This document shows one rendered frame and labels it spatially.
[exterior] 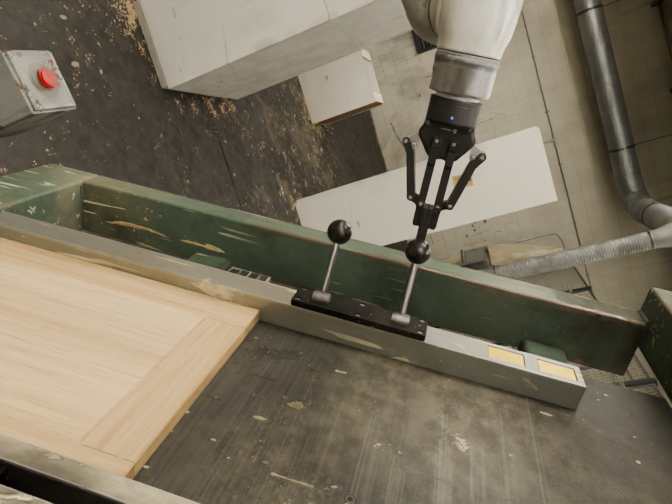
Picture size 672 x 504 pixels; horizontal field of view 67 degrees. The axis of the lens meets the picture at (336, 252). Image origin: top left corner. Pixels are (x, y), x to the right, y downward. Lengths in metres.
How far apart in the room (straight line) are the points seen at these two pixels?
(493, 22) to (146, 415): 0.62
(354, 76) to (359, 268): 4.67
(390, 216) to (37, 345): 3.76
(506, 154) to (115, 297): 3.66
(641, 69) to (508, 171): 4.93
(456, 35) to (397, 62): 8.05
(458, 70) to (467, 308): 0.44
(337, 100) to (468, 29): 4.88
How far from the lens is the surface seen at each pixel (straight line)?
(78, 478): 0.47
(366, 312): 0.75
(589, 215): 8.80
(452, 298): 0.97
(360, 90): 5.53
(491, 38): 0.75
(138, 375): 0.64
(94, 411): 0.60
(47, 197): 1.11
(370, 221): 4.33
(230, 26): 3.10
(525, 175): 4.20
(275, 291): 0.78
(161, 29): 3.31
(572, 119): 8.67
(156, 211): 1.09
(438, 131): 0.79
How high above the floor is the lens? 1.68
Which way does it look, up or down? 19 degrees down
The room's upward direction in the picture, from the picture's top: 75 degrees clockwise
